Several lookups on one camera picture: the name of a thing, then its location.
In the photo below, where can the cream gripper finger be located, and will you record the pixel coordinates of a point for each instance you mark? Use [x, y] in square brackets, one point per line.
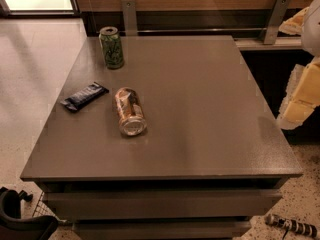
[302, 96]
[293, 26]

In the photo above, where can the orange soda can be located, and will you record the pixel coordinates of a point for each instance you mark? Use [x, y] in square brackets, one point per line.
[132, 121]

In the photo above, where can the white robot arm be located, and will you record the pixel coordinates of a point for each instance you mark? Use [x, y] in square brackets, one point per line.
[310, 35]

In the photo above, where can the green soda can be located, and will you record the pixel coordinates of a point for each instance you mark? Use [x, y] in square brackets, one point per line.
[111, 45]

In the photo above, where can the grey drawer cabinet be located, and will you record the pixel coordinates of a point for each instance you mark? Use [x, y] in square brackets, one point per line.
[211, 157]

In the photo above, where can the dark blue snack bar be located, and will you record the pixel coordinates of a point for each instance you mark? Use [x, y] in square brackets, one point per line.
[80, 99]

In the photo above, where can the black office chair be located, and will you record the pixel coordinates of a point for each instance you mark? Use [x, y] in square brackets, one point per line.
[14, 227]

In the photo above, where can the right metal wall bracket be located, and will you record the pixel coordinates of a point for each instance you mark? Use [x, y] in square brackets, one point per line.
[275, 19]

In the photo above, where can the metal wall bracket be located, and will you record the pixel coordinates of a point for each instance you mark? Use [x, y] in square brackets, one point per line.
[129, 17]
[275, 19]

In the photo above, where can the left metal wall bracket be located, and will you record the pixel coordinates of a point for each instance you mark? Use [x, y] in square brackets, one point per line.
[129, 17]

